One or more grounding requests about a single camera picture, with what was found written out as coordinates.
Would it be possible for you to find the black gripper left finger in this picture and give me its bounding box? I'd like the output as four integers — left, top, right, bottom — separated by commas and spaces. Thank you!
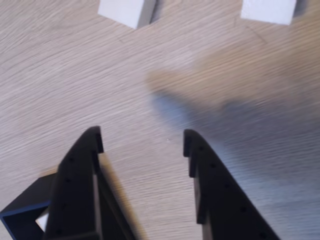
42, 125, 137, 240

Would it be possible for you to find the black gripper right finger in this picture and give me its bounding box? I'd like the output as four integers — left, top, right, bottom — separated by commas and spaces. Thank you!
182, 128, 281, 240

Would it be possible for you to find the white cube block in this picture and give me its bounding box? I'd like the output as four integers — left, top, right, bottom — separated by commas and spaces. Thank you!
240, 0, 308, 26
97, 0, 158, 31

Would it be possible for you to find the black open box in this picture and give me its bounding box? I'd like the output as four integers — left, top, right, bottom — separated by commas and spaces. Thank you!
0, 173, 60, 240

